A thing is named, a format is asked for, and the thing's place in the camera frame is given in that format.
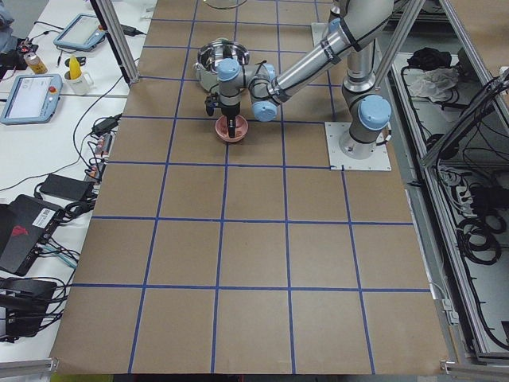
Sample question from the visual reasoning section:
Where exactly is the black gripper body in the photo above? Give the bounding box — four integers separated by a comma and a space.
220, 103, 240, 118

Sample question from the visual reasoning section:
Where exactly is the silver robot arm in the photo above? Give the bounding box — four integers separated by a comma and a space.
204, 1, 394, 159

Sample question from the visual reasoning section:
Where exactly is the white electric cooking pot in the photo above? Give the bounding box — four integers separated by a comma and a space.
193, 37, 251, 92

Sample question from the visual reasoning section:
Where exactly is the pink bowl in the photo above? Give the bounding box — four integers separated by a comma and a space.
215, 115, 249, 143

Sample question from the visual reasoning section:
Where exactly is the small black power brick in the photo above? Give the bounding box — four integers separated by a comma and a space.
91, 117, 119, 136

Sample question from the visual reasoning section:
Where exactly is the white mug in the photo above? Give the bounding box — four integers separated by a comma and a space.
64, 71, 95, 96

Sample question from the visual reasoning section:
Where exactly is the yellow banana toy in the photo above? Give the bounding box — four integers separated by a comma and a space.
68, 56, 82, 80

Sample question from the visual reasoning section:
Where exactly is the far teach pendant tablet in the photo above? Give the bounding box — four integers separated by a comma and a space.
53, 14, 105, 52

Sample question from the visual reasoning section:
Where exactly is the teach pendant tablet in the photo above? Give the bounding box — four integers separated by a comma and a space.
53, 14, 105, 52
1, 74, 63, 125

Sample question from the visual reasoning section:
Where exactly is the black power adapter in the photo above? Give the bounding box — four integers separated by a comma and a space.
39, 174, 94, 201

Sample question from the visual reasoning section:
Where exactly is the near teach pendant tablet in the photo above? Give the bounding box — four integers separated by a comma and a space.
1, 74, 63, 125

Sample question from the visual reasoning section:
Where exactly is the black cloth bundle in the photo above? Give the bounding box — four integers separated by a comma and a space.
407, 47, 452, 71

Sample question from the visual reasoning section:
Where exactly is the yellow drink can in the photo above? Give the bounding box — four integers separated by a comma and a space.
24, 52, 48, 74

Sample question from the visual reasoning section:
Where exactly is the white crumpled cloth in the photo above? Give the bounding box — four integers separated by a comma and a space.
409, 68, 460, 102

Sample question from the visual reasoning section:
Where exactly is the black laptop with red logo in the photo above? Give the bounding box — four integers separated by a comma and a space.
1, 195, 64, 276

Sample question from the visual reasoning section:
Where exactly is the black electronics box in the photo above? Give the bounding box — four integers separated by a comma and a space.
1, 278, 56, 343

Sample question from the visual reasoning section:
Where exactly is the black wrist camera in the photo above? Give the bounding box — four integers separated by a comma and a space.
204, 92, 220, 116

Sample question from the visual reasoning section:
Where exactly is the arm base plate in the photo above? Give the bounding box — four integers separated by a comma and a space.
324, 122, 392, 171
311, 22, 329, 51

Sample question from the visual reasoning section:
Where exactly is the aluminium frame post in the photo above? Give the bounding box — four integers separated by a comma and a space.
91, 0, 139, 86

